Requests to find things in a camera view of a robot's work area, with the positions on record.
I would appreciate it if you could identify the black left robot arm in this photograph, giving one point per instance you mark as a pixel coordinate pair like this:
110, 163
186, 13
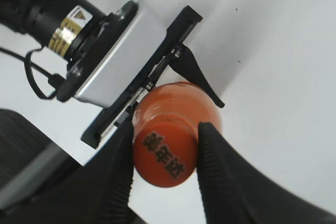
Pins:
69, 28

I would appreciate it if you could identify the orange bottle cap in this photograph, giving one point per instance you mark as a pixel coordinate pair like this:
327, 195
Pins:
165, 152

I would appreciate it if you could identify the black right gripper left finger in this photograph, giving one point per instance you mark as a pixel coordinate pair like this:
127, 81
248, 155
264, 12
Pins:
98, 192

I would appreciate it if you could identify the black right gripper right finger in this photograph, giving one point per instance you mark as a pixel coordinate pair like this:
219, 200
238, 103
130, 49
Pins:
233, 191

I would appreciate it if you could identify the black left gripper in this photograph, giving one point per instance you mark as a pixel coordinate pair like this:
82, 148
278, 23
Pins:
171, 51

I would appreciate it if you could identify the orange soda plastic bottle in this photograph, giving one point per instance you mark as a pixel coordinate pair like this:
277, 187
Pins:
177, 101

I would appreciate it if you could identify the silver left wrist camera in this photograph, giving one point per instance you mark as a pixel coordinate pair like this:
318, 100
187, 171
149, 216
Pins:
117, 56

